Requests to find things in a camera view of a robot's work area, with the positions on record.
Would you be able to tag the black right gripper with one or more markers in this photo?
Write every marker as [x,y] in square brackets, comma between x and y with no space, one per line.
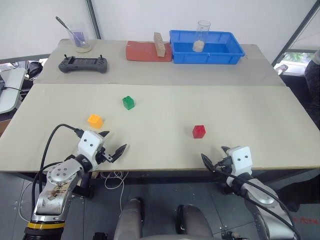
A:
[225,163]

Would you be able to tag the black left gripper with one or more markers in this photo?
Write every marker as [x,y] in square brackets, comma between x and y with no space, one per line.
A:
[103,155]

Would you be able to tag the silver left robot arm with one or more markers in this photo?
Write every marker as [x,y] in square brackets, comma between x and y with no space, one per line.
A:
[58,175]

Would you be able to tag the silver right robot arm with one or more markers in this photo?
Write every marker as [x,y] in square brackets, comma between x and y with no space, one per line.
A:
[262,197]

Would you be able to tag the yellow toy block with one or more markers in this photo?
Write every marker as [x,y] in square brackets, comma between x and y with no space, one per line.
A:
[95,121]

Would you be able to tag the red toy block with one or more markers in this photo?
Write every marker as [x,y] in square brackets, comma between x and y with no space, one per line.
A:
[199,131]

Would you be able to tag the green toy block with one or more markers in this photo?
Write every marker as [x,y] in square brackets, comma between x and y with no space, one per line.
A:
[129,102]

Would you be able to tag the black table clamp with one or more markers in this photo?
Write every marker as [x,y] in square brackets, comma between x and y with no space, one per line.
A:
[85,187]

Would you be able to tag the dark grey rounded leg cover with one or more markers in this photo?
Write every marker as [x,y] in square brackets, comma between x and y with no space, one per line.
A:
[128,220]
[193,222]

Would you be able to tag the grey handheld remote controller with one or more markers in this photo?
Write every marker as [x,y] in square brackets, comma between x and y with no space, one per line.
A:
[83,64]

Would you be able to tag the red cloth mat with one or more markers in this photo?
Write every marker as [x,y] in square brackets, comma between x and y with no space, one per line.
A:
[142,51]

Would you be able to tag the blue plastic bin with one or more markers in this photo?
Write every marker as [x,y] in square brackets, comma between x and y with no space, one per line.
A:
[207,56]

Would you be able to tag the glass beaker with purple liquid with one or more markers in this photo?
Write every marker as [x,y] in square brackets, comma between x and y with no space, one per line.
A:
[81,41]

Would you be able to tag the wooden block with holes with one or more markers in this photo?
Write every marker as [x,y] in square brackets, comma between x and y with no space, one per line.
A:
[160,46]

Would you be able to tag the white and red shoe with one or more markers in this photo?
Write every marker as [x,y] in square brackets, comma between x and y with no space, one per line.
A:
[282,68]

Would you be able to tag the white side desk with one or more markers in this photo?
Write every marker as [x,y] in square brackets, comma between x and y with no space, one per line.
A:
[11,90]

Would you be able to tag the tall glass beaker with sand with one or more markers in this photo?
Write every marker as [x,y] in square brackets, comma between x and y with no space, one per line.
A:
[200,42]

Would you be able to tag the seated person in dark clothes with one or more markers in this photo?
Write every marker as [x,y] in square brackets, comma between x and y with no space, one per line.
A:
[312,82]

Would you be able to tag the metal spoon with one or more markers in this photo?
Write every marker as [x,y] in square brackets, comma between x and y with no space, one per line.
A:
[68,28]

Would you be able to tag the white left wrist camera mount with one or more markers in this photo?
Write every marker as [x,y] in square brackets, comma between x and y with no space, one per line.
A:
[89,143]

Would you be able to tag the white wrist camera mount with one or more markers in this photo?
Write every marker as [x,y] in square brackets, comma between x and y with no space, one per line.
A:
[89,143]
[241,160]

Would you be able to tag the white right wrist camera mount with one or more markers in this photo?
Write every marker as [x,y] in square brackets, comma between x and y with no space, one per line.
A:
[241,160]

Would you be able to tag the dark metal frame post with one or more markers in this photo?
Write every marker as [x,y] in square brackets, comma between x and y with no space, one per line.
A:
[296,30]
[93,18]

